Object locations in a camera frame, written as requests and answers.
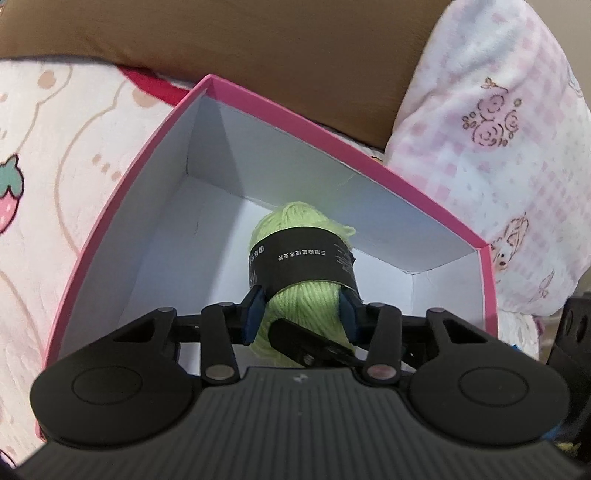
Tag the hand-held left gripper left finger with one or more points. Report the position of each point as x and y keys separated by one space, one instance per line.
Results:
x=251 y=321

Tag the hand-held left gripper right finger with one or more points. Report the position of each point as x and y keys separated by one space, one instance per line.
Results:
x=347 y=321

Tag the light green yarn ball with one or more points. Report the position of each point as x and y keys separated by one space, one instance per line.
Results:
x=300 y=302

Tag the pink cardboard box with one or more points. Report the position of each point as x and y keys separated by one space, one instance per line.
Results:
x=295 y=152

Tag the printed bear bed sheet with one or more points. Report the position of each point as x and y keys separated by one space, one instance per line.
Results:
x=60 y=230

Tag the pink plaid fleece quilt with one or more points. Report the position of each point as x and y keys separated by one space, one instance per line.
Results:
x=498 y=161

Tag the brown pillow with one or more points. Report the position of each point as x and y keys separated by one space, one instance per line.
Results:
x=277 y=55

